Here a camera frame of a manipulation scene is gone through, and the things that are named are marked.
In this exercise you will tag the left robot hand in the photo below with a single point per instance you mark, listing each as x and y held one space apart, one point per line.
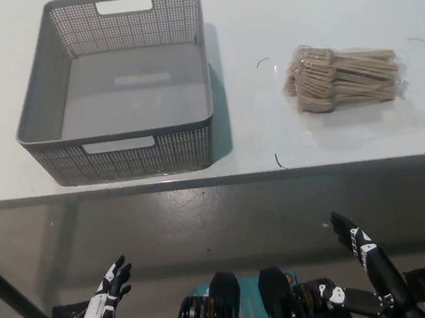
99 312

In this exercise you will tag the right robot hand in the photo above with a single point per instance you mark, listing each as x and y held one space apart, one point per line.
382 274

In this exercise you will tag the bag of wooden cutlery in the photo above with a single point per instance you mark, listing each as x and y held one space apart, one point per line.
342 77

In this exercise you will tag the small white floor scrap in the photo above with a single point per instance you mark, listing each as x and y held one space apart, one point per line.
325 225

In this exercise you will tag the black metal table leg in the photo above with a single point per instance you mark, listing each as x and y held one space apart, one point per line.
15 293

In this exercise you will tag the grey perforated plastic basket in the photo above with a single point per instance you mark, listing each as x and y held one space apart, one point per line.
110 82

